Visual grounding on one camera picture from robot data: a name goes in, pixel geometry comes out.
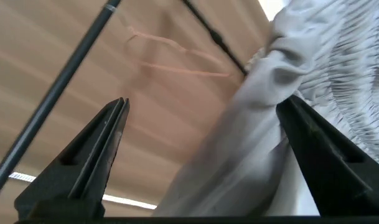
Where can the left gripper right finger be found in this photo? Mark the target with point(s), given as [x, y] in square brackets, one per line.
[348, 186]

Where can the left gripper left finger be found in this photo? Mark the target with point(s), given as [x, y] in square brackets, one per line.
[68, 193]

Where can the pale grey shorts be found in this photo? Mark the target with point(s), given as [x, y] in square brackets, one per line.
[254, 140]

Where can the black clothes rack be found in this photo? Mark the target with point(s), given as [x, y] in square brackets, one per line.
[52, 95]

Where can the pink clothes hanger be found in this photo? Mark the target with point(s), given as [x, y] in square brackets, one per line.
[189, 71]

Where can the beige curtain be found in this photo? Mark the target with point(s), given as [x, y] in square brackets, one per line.
[161, 124]

